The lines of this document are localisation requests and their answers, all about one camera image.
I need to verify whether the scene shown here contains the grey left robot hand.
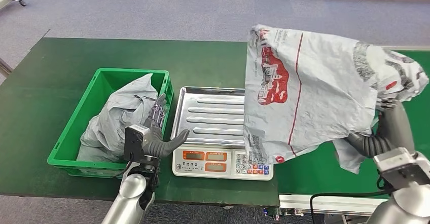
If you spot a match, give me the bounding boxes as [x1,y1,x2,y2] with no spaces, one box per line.
[144,93,191,159]

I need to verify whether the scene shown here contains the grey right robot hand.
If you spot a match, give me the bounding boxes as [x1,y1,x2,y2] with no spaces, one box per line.
[345,97,416,159]

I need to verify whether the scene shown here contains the grey package with red print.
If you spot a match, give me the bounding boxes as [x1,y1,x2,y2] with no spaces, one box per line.
[243,24,430,175]

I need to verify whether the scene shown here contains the plain grey plastic package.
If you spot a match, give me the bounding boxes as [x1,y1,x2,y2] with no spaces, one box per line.
[76,73,159,164]

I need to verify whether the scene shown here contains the electronic scale with steel tray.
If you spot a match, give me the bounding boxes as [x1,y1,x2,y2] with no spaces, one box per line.
[170,86,274,181]

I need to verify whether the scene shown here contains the green plastic crate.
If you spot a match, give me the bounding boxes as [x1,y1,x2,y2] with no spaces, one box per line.
[46,68,174,179]

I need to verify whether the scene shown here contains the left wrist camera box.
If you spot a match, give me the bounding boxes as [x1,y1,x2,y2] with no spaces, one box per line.
[123,124,150,163]

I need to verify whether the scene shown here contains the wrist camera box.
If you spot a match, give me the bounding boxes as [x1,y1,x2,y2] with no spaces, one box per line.
[373,147,430,186]
[123,124,150,163]

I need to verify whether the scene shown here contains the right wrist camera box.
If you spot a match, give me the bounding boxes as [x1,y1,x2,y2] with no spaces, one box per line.
[373,147,430,186]

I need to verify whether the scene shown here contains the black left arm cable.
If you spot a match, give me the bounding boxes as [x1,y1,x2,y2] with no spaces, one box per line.
[112,160,134,179]

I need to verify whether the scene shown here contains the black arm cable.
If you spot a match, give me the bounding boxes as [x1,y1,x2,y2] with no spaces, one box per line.
[112,160,134,179]
[309,175,397,224]

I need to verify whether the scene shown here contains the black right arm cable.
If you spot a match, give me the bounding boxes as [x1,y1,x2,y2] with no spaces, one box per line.
[309,175,397,224]

